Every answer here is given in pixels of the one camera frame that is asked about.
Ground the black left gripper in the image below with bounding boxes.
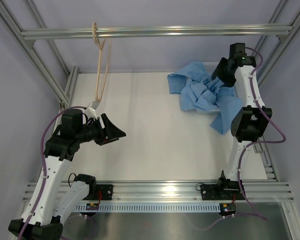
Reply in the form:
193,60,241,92
75,113,126,146

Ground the blue button-up shirt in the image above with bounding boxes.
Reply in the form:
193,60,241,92
167,61,243,135

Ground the beige wooden clothes hanger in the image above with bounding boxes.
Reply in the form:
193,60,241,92
91,22,112,103

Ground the white perforated plastic basket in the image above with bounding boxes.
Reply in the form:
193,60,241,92
196,62,239,115

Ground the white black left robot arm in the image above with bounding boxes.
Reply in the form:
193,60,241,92
8,106,126,240

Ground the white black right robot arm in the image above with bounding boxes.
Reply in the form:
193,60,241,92
200,42,272,201

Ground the aluminium top crossbar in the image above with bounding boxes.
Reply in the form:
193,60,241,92
20,23,293,40

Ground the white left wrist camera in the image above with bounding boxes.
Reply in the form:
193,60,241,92
84,101,100,119

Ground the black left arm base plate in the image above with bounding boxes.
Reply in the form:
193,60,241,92
84,184,114,201

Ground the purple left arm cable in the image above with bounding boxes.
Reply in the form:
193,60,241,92
17,106,87,240

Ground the aluminium left frame strut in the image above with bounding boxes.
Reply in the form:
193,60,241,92
0,0,80,109

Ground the aluminium frame strut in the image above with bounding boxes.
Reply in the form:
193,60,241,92
256,6,300,86
0,0,80,109

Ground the white slotted cable duct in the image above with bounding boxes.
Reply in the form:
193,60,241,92
74,202,221,213

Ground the aluminium right frame strut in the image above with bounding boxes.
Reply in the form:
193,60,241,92
256,6,300,86

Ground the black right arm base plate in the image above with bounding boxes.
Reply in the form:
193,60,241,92
199,183,245,201

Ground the aluminium front rail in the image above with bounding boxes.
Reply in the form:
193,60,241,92
22,181,295,203

